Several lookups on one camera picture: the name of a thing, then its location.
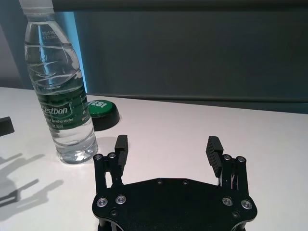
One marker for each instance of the grey horizontal rail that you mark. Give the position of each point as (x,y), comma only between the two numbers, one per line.
(168,4)

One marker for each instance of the clear Cestbon water bottle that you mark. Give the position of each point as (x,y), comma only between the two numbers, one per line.
(60,108)

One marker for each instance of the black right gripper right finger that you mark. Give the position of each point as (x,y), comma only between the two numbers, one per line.
(214,156)

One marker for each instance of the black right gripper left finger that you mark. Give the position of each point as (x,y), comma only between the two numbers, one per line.
(120,158)

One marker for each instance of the green button on black base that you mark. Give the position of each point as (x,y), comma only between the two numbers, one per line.
(103,115)

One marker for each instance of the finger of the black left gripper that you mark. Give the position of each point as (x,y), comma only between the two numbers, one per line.
(6,126)

